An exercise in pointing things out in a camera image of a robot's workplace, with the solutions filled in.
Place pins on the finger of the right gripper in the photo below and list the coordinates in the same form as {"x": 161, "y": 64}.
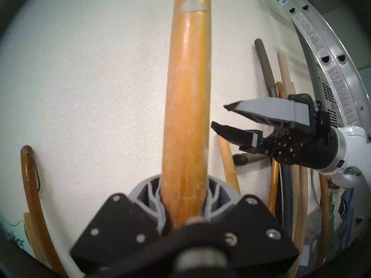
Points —
{"x": 237, "y": 135}
{"x": 266, "y": 109}

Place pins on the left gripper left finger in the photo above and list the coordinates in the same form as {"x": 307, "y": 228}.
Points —
{"x": 116, "y": 231}

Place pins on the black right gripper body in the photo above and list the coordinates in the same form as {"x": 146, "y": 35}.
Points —
{"x": 301, "y": 147}

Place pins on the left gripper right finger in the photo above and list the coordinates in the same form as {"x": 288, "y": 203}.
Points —
{"x": 255, "y": 231}

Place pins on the plain thick wooden dowel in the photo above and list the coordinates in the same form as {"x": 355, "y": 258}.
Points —
{"x": 229, "y": 164}

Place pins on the paint-speckled pole with threaded tip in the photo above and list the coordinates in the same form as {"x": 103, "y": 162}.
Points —
{"x": 185, "y": 106}

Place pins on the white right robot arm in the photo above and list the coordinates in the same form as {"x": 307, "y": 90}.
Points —
{"x": 353, "y": 153}

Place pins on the grey bar with black cap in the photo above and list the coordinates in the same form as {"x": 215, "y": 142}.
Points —
{"x": 240, "y": 159}

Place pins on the grey vented appliance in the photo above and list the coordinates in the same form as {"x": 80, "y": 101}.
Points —
{"x": 327, "y": 92}

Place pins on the blue cloth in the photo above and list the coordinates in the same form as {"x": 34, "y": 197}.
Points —
{"x": 346, "y": 210}

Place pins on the aluminium extension ladder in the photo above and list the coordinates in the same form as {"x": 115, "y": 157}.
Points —
{"x": 339, "y": 77}

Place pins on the flat wooden slat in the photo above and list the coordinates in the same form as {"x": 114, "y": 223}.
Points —
{"x": 28, "y": 222}

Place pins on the green Dunbar Drive sign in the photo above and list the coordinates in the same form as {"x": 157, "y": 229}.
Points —
{"x": 14, "y": 239}

